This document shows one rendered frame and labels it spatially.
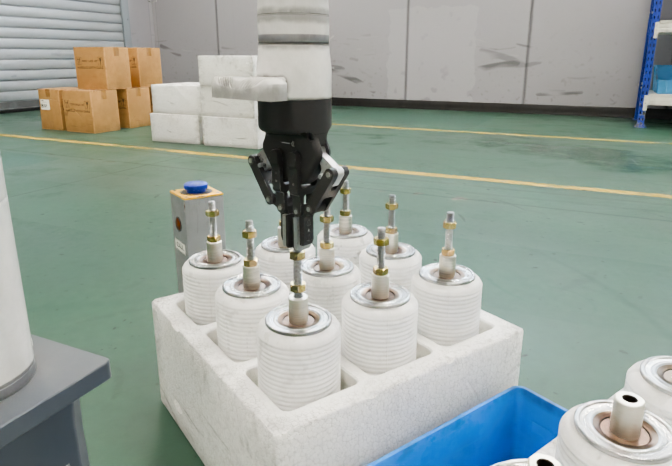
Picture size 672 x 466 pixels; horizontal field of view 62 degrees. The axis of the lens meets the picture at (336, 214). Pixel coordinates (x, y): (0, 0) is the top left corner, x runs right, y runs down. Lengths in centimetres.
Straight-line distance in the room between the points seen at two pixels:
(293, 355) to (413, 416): 18
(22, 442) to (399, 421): 40
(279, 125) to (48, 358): 28
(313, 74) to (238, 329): 33
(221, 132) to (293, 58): 297
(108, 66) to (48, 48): 227
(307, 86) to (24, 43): 604
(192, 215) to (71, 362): 49
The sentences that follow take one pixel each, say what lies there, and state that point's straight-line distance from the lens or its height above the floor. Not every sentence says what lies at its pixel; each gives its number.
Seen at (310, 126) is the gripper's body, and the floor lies 47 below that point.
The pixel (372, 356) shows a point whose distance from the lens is 69.
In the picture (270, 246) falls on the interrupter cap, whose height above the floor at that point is 25.
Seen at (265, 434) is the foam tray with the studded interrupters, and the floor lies 17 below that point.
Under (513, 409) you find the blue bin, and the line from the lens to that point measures 81.
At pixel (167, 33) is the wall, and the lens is 768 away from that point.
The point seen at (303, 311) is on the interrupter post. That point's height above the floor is 27.
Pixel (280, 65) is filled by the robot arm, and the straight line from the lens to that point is 54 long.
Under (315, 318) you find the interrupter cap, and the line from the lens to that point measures 64.
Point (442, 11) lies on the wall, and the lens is 594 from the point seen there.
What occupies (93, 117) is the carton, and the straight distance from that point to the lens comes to 437.
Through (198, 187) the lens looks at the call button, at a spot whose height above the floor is 33.
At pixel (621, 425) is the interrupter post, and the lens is 51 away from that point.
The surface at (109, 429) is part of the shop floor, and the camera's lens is 96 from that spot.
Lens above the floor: 54
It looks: 16 degrees down
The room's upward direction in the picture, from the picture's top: straight up
